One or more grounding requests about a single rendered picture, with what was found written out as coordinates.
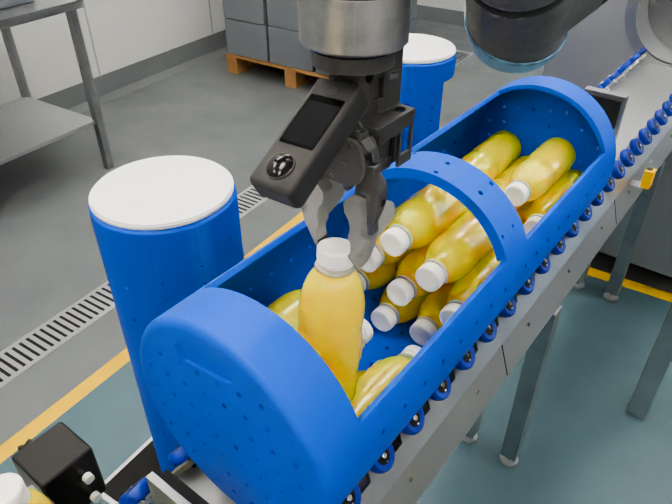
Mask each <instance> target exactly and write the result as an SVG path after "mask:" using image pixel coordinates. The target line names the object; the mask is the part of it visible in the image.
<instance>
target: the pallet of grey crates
mask: <svg viewBox="0 0 672 504"><path fill-rule="evenodd" d="M222 3H223V12H224V17H226V18H225V29H226V39H227V48H228V53H226V59H227V69H228V72H230V73H234V74H240V73H242V72H244V71H247V70H249V69H251V68H253V67H255V66H258V65H260V64H262V65H267V66H271V67H275V68H280V69H284V70H285V86H287V87H291V88H295V89H297V88H299V87H301V86H303V85H305V84H306V83H308V82H310V81H312V80H314V79H316V78H318V77H319V78H324V79H329V75H330V73H327V72H323V71H321V70H318V69H317V68H315V67H314V66H313V65H312V64H311V60H310V50H309V49H307V48H306V47H305V46H304V45H303V44H302V43H301V42H300V40H299V28H298V0H222ZM416 12H417V0H412V3H411V16H410V30H409V33H415V34H416V21H417V18H416Z"/></svg>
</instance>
